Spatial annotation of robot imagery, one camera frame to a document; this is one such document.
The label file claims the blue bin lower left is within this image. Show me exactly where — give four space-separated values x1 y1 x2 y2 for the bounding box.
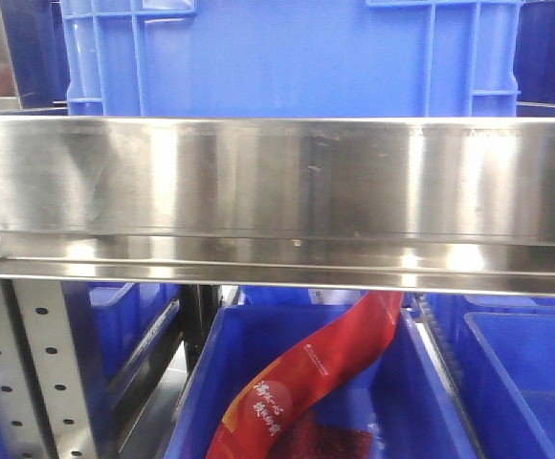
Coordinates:
87 281 180 379

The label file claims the blue bin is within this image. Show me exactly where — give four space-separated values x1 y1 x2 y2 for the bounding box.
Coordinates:
166 305 476 458
87 281 180 379
461 313 555 458

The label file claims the blue bin lower centre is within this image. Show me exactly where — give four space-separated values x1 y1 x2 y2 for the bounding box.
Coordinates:
166 305 476 458

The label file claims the blue bin lower right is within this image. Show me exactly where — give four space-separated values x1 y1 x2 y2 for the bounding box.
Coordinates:
461 313 555 458

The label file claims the red printed package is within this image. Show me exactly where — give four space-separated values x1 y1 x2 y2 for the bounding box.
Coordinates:
206 291 404 458

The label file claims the stainless steel shelf beam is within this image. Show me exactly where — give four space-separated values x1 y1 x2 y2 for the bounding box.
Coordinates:
0 115 555 295

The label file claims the blue crate on upper shelf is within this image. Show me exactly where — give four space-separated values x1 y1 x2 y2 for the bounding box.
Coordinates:
61 1 522 118

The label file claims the perforated steel rack post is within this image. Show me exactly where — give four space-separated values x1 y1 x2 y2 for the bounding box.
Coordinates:
0 280 117 458

